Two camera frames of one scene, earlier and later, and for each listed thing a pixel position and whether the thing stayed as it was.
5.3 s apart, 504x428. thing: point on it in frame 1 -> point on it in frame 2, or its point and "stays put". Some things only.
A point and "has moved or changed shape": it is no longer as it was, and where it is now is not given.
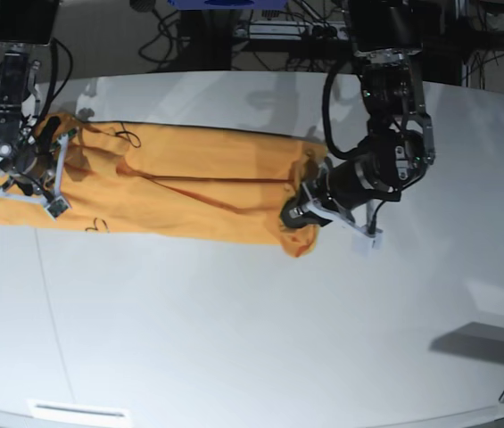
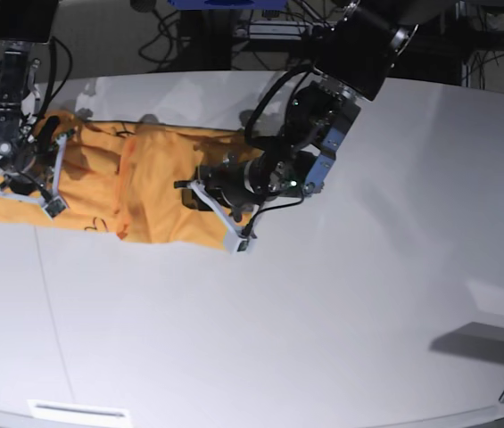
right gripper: x=349 y=182 -> x=238 y=183
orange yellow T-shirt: x=171 y=179 has moved or changed shape
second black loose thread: x=95 y=226 stays put
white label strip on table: x=62 y=409 stays put
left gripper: x=25 y=162 stays put
